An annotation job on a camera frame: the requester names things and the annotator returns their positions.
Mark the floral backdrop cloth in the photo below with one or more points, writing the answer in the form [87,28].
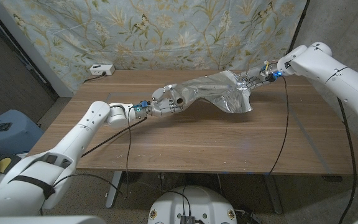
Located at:
[135,31]

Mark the blue-grey plastic bin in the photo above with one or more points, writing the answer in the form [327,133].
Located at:
[14,140]

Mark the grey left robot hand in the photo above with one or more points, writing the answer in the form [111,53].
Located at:
[163,104]

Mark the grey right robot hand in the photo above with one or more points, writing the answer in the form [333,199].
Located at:
[255,77]

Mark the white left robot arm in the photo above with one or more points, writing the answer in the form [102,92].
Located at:
[57,161]

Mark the black backdrop pole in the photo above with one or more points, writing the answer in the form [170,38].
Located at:
[297,28]

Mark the black floor device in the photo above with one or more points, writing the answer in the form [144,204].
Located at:
[247,216]

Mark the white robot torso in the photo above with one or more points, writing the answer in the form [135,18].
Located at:
[197,202]

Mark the white power strip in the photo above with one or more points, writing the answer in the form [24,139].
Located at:
[102,69]

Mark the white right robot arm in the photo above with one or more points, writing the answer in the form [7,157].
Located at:
[337,84]

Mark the aluminum foil roll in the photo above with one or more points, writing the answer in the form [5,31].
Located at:
[216,91]

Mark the white robot head cover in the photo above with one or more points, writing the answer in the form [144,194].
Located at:
[42,220]

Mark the black torso electronics box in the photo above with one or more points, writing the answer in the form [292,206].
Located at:
[186,219]

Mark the grey table leg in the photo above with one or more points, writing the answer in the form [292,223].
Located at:
[113,189]
[272,194]

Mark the black item with yellow pads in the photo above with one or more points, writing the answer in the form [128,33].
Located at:
[3,163]

